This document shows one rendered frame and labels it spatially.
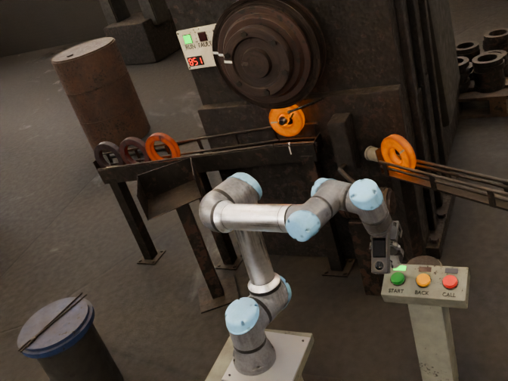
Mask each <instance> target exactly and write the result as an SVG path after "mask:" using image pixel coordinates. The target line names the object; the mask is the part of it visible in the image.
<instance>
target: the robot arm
mask: <svg viewBox="0 0 508 381"><path fill-rule="evenodd" d="M261 196H262V189H261V187H260V185H259V183H258V182H257V180H255V179H254V178H253V177H252V176H251V175H248V174H246V173H244V172H237V173H235V174H233V175H232V176H229V177H228V178H227V179H226V180H225V181H223V182H222V183H221V184H220V185H218V186H217V187H215V188H214V189H213V190H211V191H210V192H208V193H207V194H206V195H205V196H204V197H203V199H202V200H201V202H200V206H199V216H200V220H201V222H202V223H203V224H204V225H205V227H207V228H208V229H209V230H211V231H214V232H219V233H229V232H231V231H233V230H234V233H235V236H236V238H237V242H238V245H239V247H240V251H241V254H242V257H243V260H244V263H245V266H246V269H247V272H248V275H249V279H250V281H249V283H248V289H249V293H250V295H249V296H248V297H243V298H240V300H238V299H237V300H235V301H233V302H232V303H231V304H230V305H229V306H228V308H227V310H226V312H225V320H226V326H227V329H228V331H229V333H230V336H231V341H232V343H233V346H234V351H233V363H234V367H235V369H236V370H237V371H238V372H239V373H241V374H243V375H245V376H257V375H259V374H262V373H264V372H266V371H267V370H269V369H270V368H271V367H272V366H273V365H274V362H275V361H276V352H275V349H274V346H273V345H272V344H271V342H270V341H269V340H268V338H267V337H266V335H265V328H266V327H267V326H268V325H269V324H270V323H271V322H272V321H273V320H274V319H275V318H276V317H277V315H278V314H279V313H280V312H281V311H282V310H284V309H285V308H286V306H287V304H288V303H289V302H290V300H291V296H292V292H291V289H290V285H289V284H288V283H287V282H286V280H285V279H284V278H283V277H281V276H280V275H278V274H277V273H275V272H274V271H273V268H272V265H271V260H270V258H269V255H268V251H267V248H266V245H265V241H264V238H263V236H262V231H267V232H281V233H288V234H289V235H290V236H291V237H292V238H293V239H297V240H298V241H301V242H304V241H307V240H309V239H310V238H311V237H313V236H314V235H315V234H316V233H317V232H318V231H319V230H320V229H321V228H322V227H323V226H324V225H325V224H326V223H327V222H328V221H329V220H330V219H331V218H332V217H333V216H334V215H335V214H336V213H337V212H338V211H339V210H342V211H345V212H352V213H355V214H358V215H359V218H360V219H361V221H362V223H363V225H364V228H365V229H366V230H367V233H368V234H369V235H371V236H370V239H371V242H370V248H369V250H370V254H371V272H372V273H373V274H389V273H390V268H397V267H399V266H400V264H401V262H402V260H403V257H404V250H403V249H402V248H401V247H400V245H398V234H399V236H400V237H401V235H402V229H401V226H400V223H399V221H393V220H392V218H391V216H390V214H389V211H388V209H387V207H386V204H385V201H384V199H383V194H382V192H381V190H380V189H379V187H378V185H377V184H376V182H375V181H373V180H370V179H367V178H365V179H362V180H358V181H356V182H355V183H354V184H351V183H347V182H344V181H337V180H336V179H332V178H319V179H318V180H317V181H316V182H315V183H314V186H313V187H312V189H311V198H310V199H309V200H308V201H306V202H305V203H303V204H258V201H259V200H260V199H261ZM399 228H400V231H399ZM390 260H392V262H391V261H390Z"/></svg>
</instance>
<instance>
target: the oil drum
mask: <svg viewBox="0 0 508 381"><path fill-rule="evenodd" d="M51 63H52V65H53V67H54V69H55V71H56V74H57V76H58V78H59V80H60V82H61V84H62V86H63V89H64V91H65V94H66V95H67V97H68V99H69V101H70V103H71V105H72V107H73V110H74V112H75V114H76V116H77V118H78V122H79V123H80V125H81V127H82V129H83V131H84V133H85V136H86V138H87V139H88V142H89V144H90V145H91V148H92V150H93V151H94V149H95V148H96V146H97V145H99V144H100V143H101V142H103V141H109V142H112V143H114V144H115V145H117V146H118V147H119V146H120V144H121V142H122V141H123V140H125V139H126V138H128V137H136V138H140V139H142V138H143V137H144V136H145V135H146V134H147V133H148V132H149V131H150V124H149V122H148V120H147V117H146V115H145V112H144V109H143V107H142V105H141V102H140V98H139V97H138V95H137V92H136V90H135V87H134V85H133V83H132V80H131V77H130V75H129V70H128V69H127V68H126V65H125V63H124V60H123V59H122V55H121V53H120V51H119V48H118V45H117V43H116V40H115V39H114V38H112V37H105V38H101V39H95V40H92V41H89V42H85V43H82V44H80V45H77V46H75V47H72V48H70V49H67V50H65V51H63V52H61V53H59V54H58V55H56V56H55V57H54V58H53V59H52V61H51Z"/></svg>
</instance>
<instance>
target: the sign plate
mask: <svg viewBox="0 0 508 381"><path fill-rule="evenodd" d="M215 25H216V23H215V24H211V25H207V26H199V27H195V28H190V29H183V30H179V31H177V32H176V33H177V36H178V40H179V42H180V45H181V48H182V51H183V53H184V57H185V60H186V62H187V65H188V68H189V70H192V69H198V68H204V67H213V66H216V65H215V60H214V57H213V53H212V36H213V30H214V29H215ZM198 33H205V34H206V38H207V40H206V41H200V39H199V36H198ZM187 35H190V38H191V41H192V43H187V44H185V41H184V38H183V36H187ZM190 58H191V59H192V60H191V59H190ZM194 58H195V59H194ZM200 58H201V60H200ZM189 59H190V60H189ZM193 59H194V60H193ZM189 61H190V62H191V61H192V62H193V63H194V64H193V63H192V62H191V63H190V62H189ZM194 61H197V62H194ZM201 61H202V63H201ZM197 63H198V64H197ZM195 64H197V65H195ZM191 65H193V66H191Z"/></svg>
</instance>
